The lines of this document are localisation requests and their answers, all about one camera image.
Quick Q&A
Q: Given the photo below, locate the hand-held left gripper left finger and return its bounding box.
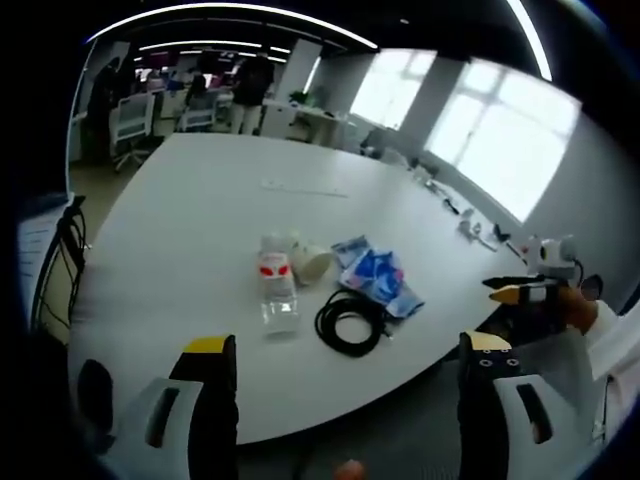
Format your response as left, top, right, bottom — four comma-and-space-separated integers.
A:
107, 333, 240, 480

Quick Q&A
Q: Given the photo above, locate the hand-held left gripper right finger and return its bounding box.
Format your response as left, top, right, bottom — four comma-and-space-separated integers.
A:
457, 329, 594, 480

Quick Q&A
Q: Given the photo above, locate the large blue snack packet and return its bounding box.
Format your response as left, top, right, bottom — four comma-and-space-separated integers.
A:
338, 247, 426, 320

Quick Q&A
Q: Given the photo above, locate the clear plastic bottle red label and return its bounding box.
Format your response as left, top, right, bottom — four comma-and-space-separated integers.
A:
258, 231, 305, 340

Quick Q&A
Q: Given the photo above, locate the black cable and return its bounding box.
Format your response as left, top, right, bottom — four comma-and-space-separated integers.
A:
313, 286, 397, 359

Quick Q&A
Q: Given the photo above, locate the small blue white packet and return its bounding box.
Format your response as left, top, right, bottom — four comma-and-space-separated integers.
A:
330, 233, 374, 271

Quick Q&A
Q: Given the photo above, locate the white paper cup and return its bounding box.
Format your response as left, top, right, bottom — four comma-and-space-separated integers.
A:
291, 239, 335, 287

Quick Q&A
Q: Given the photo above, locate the person's right hand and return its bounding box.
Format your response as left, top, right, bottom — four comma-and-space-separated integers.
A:
552, 284, 600, 335

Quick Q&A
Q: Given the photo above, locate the person's left hand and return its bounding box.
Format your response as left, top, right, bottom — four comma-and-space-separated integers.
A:
333, 459, 367, 480

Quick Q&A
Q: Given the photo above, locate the small white device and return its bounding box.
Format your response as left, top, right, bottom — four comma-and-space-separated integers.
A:
457, 208, 485, 242

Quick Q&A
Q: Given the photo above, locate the large window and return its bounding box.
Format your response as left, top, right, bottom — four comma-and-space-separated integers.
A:
423, 58, 585, 225

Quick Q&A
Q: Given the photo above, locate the white table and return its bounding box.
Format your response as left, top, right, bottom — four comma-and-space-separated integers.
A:
67, 132, 551, 446

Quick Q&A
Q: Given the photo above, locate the curved ceiling light strip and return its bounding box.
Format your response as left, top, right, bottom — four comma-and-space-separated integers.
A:
503, 0, 555, 82

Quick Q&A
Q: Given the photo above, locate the small window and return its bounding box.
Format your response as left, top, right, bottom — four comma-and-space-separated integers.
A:
348, 48, 437, 132

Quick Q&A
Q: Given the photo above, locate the white paper board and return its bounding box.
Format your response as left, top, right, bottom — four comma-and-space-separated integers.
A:
16, 193, 71, 284

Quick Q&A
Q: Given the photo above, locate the white low cabinet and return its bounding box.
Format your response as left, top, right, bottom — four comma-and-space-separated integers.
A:
260, 98, 357, 147

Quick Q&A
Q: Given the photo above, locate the green potted plant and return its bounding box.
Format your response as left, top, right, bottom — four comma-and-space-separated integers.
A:
288, 85, 327, 109

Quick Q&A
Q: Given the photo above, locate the white office chair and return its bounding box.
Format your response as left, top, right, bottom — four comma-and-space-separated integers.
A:
178, 88, 220, 134
110, 93, 157, 174

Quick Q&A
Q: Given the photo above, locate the long ceiling light strip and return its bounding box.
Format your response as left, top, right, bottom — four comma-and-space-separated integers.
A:
87, 1, 380, 51

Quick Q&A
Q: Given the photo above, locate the black chair with cables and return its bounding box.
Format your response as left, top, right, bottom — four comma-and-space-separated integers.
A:
28, 194, 90, 346

